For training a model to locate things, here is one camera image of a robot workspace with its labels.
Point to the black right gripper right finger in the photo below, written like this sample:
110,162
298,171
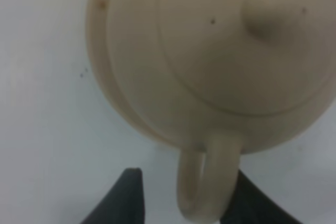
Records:
249,205

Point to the beige ceramic teapot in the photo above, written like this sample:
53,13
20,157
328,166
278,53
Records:
220,78

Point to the beige teapot saucer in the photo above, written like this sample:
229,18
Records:
97,49

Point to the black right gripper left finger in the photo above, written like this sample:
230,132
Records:
124,203

